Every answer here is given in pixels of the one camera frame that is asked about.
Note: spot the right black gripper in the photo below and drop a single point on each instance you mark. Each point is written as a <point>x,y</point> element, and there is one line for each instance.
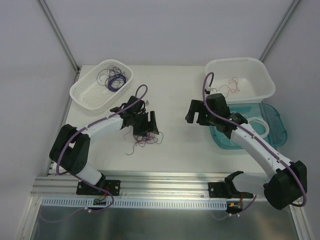
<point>200,113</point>

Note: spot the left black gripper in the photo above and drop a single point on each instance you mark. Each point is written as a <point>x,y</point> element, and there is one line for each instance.
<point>144,124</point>

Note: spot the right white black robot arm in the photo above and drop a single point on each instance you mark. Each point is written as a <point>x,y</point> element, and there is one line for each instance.
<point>283,182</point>

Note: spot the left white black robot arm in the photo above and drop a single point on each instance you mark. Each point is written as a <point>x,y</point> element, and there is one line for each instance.
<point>70,150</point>

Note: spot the white plastic tub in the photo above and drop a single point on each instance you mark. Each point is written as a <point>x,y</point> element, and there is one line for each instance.
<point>241,80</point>

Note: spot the teal transparent plastic bin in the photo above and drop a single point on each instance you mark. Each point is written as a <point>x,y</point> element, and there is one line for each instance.
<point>264,119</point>

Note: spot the white perforated basket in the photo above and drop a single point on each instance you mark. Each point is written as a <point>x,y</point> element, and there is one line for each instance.
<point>102,86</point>

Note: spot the aluminium mounting rail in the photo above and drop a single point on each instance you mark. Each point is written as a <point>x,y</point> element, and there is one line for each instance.
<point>136,185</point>

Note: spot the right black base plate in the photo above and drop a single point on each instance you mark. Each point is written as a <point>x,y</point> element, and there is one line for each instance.
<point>220,191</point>

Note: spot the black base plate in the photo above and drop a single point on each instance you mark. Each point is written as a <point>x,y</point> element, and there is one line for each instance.
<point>112,186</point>
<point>220,191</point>

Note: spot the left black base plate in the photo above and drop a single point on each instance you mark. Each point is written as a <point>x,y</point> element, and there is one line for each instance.
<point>112,186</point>

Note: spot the white slotted cable duct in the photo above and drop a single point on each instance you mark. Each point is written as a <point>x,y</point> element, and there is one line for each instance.
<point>132,203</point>

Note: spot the right aluminium frame post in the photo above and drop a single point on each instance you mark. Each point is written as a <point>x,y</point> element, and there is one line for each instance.
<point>292,8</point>

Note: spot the aluminium frame post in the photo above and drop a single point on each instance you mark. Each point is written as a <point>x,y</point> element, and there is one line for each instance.
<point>59,35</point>
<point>292,8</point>

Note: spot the left aluminium frame post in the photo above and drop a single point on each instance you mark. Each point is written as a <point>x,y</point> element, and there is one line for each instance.
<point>59,35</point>

